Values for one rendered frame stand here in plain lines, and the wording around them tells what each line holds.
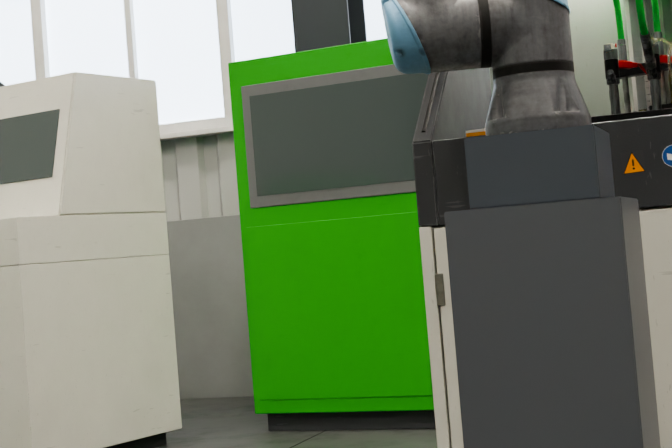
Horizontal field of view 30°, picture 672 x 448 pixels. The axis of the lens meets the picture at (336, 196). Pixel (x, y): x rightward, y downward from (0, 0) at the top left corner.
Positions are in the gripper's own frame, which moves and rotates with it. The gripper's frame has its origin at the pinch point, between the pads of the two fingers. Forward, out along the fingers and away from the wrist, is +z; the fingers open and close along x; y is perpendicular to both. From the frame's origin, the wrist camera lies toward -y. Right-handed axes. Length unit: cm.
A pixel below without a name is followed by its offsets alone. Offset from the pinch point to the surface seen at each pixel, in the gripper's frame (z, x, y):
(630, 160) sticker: 28.1, 15.2, 26.1
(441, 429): 40, -26, 69
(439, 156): 6.2, -11.1, 34.1
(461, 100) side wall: 8.0, -24.0, 8.7
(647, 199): 34.5, 15.4, 30.2
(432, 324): 26, -21, 56
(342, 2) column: 18, -314, -242
